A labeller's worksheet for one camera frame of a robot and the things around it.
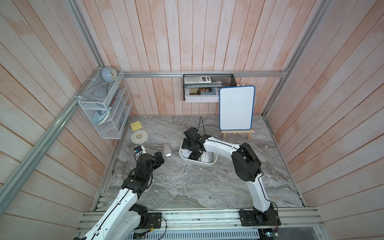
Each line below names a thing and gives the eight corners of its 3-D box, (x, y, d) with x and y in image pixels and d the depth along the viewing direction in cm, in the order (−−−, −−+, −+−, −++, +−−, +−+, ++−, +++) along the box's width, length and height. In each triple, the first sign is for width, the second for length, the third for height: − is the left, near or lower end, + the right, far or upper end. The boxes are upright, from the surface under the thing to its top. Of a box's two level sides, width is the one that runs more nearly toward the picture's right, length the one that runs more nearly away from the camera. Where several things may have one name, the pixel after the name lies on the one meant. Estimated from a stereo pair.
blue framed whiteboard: (215, 137, 108) (224, 100, 81) (213, 123, 117) (221, 85, 90) (245, 138, 108) (264, 100, 81) (241, 124, 117) (257, 85, 90)
